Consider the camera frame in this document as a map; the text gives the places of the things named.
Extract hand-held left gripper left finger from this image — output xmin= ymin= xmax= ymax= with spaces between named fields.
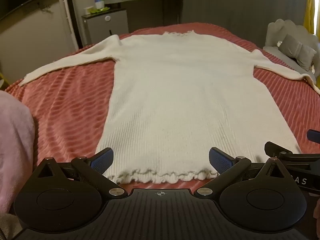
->
xmin=32 ymin=147 xmax=127 ymax=198

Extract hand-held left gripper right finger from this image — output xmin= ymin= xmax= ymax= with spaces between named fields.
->
xmin=194 ymin=147 xmax=291 ymax=198

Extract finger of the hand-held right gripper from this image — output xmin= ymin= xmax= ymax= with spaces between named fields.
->
xmin=307 ymin=129 xmax=320 ymax=142
xmin=264 ymin=141 xmax=320 ymax=166

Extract white knit sweater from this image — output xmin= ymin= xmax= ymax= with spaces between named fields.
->
xmin=19 ymin=30 xmax=320 ymax=184

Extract pink ribbed blanket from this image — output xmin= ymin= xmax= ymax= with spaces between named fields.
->
xmin=4 ymin=22 xmax=320 ymax=188

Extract grey bow cushion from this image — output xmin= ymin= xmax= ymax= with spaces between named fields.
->
xmin=278 ymin=33 xmax=317 ymax=72

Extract pink fleece cloth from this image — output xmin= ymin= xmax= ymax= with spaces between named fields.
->
xmin=0 ymin=90 xmax=36 ymax=217

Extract grey shell armchair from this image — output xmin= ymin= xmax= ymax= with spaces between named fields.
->
xmin=263 ymin=19 xmax=320 ymax=81

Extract yellow curtain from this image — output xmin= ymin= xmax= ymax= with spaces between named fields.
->
xmin=303 ymin=0 xmax=317 ymax=34

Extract small grey cabinet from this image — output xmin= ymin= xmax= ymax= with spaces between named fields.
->
xmin=81 ymin=8 xmax=130 ymax=47

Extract tall white cabinet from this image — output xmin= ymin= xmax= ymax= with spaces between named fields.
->
xmin=58 ymin=0 xmax=83 ymax=51

